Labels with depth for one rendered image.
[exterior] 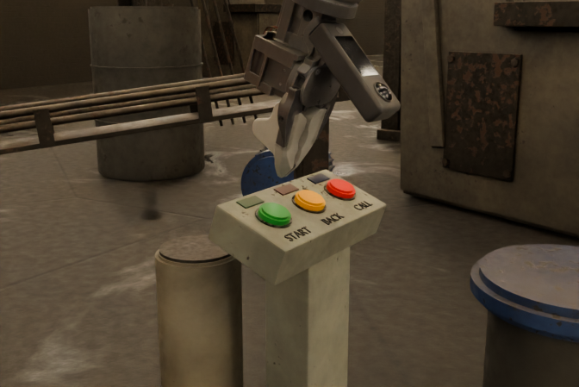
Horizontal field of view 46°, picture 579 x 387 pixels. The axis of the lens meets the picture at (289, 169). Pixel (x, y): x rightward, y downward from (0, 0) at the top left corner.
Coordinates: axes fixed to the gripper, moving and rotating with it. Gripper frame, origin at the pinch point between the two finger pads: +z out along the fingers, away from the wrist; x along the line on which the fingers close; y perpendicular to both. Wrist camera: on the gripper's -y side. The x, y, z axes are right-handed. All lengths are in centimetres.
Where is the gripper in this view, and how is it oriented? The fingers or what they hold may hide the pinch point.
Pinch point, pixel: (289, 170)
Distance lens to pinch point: 78.4
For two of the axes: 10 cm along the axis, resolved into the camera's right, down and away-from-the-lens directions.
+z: -2.7, 8.7, 4.1
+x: -5.9, 1.8, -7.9
